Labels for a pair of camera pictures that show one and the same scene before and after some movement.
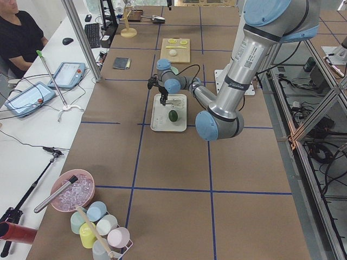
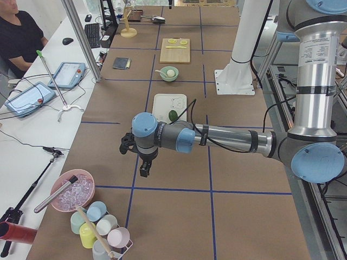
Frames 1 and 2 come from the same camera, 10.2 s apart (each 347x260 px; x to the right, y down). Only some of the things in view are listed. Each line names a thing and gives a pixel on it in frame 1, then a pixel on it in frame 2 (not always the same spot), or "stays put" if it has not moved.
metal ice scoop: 52,198 stays put
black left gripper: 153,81 -> 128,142
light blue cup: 96,211 stays put
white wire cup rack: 121,254 stays put
